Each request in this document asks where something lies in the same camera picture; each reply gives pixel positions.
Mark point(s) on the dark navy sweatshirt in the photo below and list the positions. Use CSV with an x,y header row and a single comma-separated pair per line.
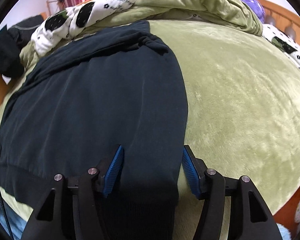
x,y
123,86

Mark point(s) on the black jacket on bedframe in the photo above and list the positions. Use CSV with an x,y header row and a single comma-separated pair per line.
x,y
10,65

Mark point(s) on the purple plush toy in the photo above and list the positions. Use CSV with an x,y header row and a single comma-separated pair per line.
x,y
257,8

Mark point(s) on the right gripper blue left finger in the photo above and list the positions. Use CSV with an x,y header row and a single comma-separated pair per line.
x,y
109,168

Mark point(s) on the wooden coat rack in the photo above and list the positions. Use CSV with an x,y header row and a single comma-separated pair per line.
x,y
55,6

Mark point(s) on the black bag with white trim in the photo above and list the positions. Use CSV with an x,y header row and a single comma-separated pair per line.
x,y
21,32

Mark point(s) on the white black patterned pillow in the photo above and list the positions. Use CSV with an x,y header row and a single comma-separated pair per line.
x,y
283,42

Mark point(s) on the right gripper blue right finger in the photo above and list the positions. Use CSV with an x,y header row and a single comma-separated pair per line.
x,y
194,169

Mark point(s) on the green crumpled blanket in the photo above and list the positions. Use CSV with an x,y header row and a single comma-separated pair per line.
x,y
230,13

